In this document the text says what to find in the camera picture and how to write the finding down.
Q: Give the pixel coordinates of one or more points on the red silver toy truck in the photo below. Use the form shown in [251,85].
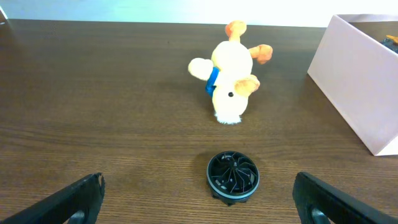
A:
[390,42]

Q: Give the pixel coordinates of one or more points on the yellow plush duck toy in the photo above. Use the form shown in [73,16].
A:
[227,73]

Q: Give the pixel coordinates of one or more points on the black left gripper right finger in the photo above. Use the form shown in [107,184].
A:
[319,202]

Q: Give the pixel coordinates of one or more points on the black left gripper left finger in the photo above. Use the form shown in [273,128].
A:
[79,202]

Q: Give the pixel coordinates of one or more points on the pink cardboard box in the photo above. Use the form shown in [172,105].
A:
[359,77]

